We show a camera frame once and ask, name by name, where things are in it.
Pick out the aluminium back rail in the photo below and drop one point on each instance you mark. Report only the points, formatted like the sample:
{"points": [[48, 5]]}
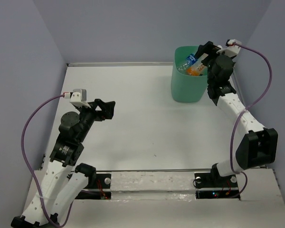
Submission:
{"points": [[119, 64]]}

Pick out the white foam strip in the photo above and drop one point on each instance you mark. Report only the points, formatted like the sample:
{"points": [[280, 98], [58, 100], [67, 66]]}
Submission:
{"points": [[166, 181]]}

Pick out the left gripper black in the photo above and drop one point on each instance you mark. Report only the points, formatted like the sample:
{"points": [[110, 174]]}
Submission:
{"points": [[108, 109]]}

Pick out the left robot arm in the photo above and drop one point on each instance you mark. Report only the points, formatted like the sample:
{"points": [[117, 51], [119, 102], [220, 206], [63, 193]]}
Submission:
{"points": [[64, 179]]}

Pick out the large orange label bottle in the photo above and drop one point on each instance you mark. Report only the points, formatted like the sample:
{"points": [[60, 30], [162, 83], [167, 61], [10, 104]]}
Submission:
{"points": [[196, 69]]}

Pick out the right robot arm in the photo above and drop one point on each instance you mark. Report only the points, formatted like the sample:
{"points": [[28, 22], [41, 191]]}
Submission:
{"points": [[251, 144]]}

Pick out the crushed bottle blue label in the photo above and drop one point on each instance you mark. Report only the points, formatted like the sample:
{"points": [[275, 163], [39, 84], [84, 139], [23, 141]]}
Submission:
{"points": [[187, 63]]}

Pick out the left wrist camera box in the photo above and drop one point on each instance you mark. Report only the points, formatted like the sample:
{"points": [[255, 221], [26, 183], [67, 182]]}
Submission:
{"points": [[78, 98]]}

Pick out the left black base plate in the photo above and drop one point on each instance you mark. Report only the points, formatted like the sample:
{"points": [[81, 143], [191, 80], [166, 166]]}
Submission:
{"points": [[98, 189]]}

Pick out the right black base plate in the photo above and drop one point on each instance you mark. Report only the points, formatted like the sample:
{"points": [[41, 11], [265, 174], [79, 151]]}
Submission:
{"points": [[222, 188]]}

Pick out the green plastic bin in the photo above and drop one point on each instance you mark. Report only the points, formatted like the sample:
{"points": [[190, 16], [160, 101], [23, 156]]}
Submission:
{"points": [[186, 88]]}

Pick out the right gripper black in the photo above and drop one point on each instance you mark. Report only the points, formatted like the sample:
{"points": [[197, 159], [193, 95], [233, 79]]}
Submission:
{"points": [[208, 48]]}

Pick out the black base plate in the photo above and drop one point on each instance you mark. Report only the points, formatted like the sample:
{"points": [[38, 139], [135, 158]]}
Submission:
{"points": [[98, 189], [222, 188]]}

